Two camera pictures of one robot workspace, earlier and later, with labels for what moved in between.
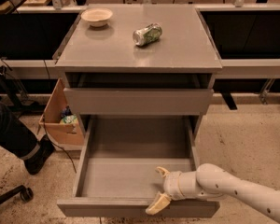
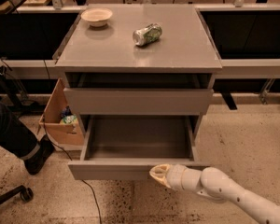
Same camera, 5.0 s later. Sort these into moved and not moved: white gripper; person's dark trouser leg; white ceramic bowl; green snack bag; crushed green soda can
Moved: white gripper
Not moved: crushed green soda can; green snack bag; person's dark trouser leg; white ceramic bowl
